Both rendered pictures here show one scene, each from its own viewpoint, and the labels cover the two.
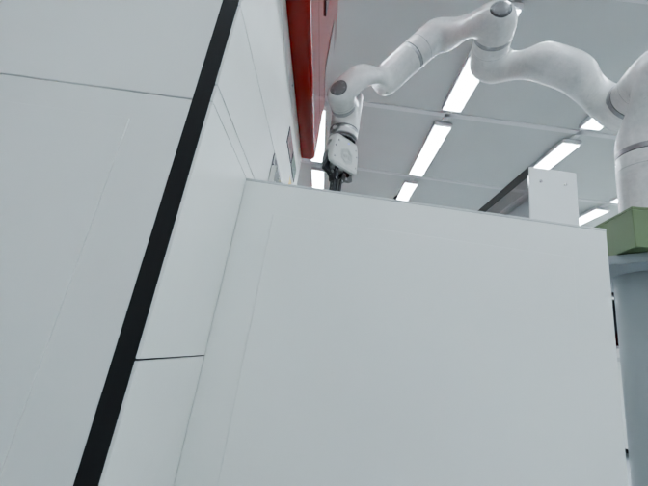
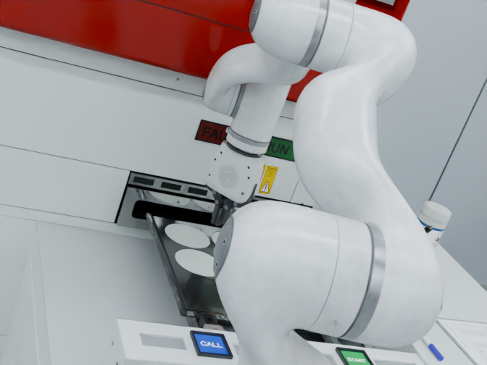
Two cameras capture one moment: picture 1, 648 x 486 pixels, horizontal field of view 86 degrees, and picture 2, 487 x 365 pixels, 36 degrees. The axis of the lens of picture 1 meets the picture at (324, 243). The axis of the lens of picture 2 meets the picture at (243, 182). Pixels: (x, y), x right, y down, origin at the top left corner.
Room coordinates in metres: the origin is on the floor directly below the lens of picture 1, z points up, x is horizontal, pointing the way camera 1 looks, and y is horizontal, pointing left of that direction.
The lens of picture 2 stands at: (0.27, -1.29, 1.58)
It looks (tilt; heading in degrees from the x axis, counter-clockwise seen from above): 20 degrees down; 63
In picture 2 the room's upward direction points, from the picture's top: 20 degrees clockwise
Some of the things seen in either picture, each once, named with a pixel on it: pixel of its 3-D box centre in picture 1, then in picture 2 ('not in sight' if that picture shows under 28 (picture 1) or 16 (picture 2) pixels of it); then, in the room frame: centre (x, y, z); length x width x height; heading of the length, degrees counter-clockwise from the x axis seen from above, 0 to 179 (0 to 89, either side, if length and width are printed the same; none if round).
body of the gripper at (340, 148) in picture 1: (340, 154); (237, 168); (0.89, -0.01, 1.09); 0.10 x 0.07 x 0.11; 129
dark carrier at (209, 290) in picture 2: not in sight; (247, 271); (0.95, -0.08, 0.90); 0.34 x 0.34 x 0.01; 88
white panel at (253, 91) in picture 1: (276, 144); (155, 154); (0.77, 0.16, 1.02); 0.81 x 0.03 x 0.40; 178
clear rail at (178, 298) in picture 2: not in sight; (164, 258); (0.77, -0.07, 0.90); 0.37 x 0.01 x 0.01; 88
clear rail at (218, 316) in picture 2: not in sight; (275, 324); (0.95, -0.26, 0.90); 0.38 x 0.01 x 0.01; 178
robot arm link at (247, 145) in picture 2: (342, 136); (246, 140); (0.88, -0.01, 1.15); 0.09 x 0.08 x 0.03; 129
